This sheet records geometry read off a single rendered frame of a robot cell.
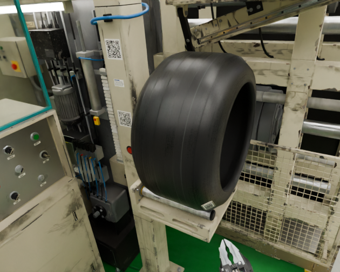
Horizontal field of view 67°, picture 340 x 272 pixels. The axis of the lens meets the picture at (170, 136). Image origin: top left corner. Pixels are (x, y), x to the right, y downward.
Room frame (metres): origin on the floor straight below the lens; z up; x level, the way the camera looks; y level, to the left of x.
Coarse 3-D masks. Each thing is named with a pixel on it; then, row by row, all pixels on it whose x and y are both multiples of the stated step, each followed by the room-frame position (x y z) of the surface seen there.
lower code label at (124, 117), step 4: (120, 112) 1.02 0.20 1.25; (124, 112) 1.01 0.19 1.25; (128, 112) 0.99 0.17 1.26; (120, 116) 1.02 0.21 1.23; (124, 116) 1.01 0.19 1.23; (128, 116) 1.00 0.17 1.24; (120, 120) 1.02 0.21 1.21; (124, 120) 1.01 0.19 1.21; (128, 120) 1.00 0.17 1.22; (120, 124) 1.03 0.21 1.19; (124, 124) 1.01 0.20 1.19; (128, 124) 1.00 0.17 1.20
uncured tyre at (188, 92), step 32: (160, 64) 0.89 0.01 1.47; (192, 64) 0.83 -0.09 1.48; (224, 64) 0.80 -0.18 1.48; (160, 96) 0.75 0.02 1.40; (192, 96) 0.71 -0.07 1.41; (224, 96) 0.71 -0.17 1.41; (160, 128) 0.69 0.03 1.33; (192, 128) 0.64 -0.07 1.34; (224, 128) 0.68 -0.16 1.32; (160, 160) 0.66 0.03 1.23; (192, 160) 0.61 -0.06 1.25; (224, 160) 1.01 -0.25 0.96; (160, 192) 0.69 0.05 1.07; (192, 192) 0.61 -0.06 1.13; (224, 192) 0.70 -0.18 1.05
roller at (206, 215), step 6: (144, 186) 0.92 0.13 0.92; (144, 192) 0.89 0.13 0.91; (150, 192) 0.87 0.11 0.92; (156, 198) 0.85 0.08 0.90; (162, 198) 0.84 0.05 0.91; (168, 204) 0.82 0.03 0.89; (174, 204) 0.80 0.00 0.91; (180, 204) 0.79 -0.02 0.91; (186, 210) 0.77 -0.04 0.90; (192, 210) 0.76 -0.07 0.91; (198, 210) 0.75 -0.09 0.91; (210, 210) 0.73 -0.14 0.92; (204, 216) 0.73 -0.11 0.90; (210, 216) 0.72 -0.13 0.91
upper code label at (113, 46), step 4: (108, 40) 1.02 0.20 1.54; (112, 40) 1.01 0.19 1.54; (116, 40) 1.00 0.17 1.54; (108, 44) 1.02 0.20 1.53; (112, 44) 1.01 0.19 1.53; (116, 44) 1.00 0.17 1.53; (108, 48) 1.02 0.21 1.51; (112, 48) 1.01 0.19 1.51; (116, 48) 1.00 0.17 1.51; (120, 48) 0.99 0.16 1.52; (108, 52) 1.02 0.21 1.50; (112, 52) 1.01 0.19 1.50; (116, 52) 1.00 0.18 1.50; (120, 52) 0.99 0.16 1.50; (108, 56) 1.02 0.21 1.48; (112, 56) 1.01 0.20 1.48; (116, 56) 1.00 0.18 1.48; (120, 56) 0.99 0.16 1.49
